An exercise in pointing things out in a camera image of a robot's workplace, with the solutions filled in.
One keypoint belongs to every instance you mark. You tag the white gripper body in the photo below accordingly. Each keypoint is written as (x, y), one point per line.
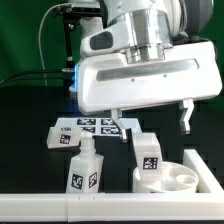
(109, 82)

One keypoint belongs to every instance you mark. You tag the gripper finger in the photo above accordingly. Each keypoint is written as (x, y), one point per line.
(116, 115)
(187, 107)

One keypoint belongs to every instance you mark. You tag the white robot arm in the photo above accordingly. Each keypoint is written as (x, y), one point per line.
(144, 53)

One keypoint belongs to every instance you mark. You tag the white marker tag sheet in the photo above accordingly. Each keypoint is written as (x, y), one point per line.
(99, 126)

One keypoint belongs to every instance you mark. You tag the white L-shaped fence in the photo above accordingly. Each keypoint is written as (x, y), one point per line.
(207, 204)

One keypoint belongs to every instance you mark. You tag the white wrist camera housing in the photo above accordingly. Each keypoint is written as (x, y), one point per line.
(107, 41)

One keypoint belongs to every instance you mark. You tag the black camera stand pole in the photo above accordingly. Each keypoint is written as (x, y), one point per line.
(69, 55)

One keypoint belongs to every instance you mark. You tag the black camera on stand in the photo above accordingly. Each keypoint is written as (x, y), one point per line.
(79, 8)

